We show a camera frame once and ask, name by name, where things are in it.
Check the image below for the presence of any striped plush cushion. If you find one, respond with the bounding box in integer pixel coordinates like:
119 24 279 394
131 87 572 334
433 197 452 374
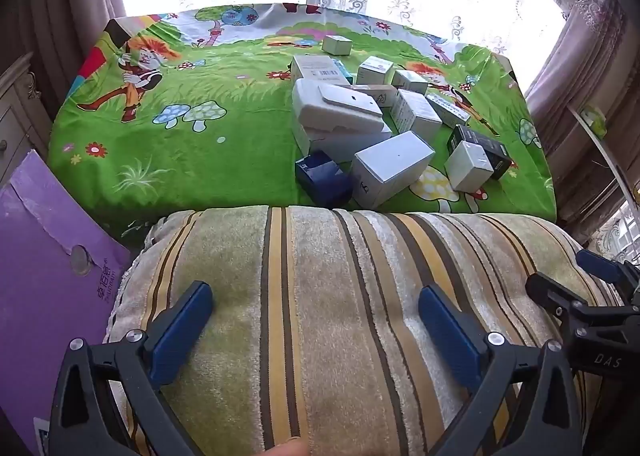
102 206 626 456

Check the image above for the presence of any black printed box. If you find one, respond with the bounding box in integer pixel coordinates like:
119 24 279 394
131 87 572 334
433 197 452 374
446 125 512 181

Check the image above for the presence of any cartoon printed green cloth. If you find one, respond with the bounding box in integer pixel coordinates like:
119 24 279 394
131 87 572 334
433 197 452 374
47 0 558 241

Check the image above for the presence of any white shelf unit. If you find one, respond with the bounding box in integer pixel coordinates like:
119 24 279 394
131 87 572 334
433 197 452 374
547 103 640 257

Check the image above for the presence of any dark blue box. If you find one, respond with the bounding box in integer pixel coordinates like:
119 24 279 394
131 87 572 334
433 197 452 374
295 151 354 209

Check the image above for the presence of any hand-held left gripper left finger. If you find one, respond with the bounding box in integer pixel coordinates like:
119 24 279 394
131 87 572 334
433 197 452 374
47 281 216 456

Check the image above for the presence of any pile of assorted small boxes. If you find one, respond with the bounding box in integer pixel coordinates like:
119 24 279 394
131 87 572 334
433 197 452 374
291 34 512 211

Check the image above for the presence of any cream ornate dresser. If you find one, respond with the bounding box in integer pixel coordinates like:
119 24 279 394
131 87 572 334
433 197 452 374
0 53 56 177

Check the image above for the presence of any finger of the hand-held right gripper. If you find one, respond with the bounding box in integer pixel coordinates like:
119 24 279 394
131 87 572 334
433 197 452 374
575 250 640 307
525 272 597 323

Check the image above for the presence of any purple cardboard box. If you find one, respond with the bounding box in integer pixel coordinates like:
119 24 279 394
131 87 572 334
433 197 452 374
0 150 133 456

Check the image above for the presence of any green packet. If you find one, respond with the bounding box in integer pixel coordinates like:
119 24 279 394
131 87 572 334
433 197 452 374
580 106 608 139

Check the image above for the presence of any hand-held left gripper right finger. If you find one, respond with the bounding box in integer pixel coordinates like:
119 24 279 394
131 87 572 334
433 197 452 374
419 286 583 456

